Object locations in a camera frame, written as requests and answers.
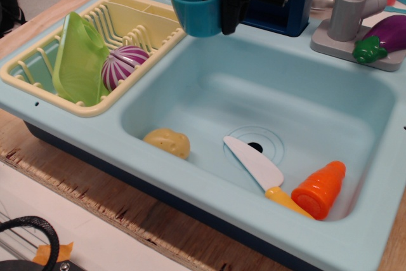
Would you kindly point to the orange tape piece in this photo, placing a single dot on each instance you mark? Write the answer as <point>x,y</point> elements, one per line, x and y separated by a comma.
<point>43,253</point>

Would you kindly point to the white toy knife yellow handle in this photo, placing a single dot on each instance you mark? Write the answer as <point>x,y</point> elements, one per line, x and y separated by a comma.
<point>266,174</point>

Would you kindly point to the orange toy carrot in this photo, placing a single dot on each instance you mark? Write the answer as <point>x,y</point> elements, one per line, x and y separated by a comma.
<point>319,191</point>

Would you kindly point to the yellow toy potato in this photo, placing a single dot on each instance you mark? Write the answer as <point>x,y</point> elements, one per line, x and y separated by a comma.
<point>170,141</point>

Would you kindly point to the green plastic plate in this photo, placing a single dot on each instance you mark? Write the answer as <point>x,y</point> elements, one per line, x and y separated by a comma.
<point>79,60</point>

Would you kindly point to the grey toy faucet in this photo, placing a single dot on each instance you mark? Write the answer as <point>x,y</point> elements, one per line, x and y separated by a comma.
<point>337,35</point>

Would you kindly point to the purple white toy onion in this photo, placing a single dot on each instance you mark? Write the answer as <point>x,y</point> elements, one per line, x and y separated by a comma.
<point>120,64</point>

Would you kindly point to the purple toy eggplant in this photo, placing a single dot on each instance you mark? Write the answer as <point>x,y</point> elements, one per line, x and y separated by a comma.
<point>385,37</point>

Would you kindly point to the teal plastic utensil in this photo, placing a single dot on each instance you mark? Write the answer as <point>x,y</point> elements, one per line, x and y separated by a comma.
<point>393,9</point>

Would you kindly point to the light blue toy sink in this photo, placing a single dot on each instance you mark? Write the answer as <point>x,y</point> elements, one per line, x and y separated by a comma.
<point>304,108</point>

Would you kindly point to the pale yellow drying rack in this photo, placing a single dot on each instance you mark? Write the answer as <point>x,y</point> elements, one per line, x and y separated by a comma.
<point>147,24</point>

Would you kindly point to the teal plastic cup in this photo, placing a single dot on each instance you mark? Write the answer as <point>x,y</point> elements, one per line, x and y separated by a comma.
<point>199,18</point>

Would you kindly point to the black bag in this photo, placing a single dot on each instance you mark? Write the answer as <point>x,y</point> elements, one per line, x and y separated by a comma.
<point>11,14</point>

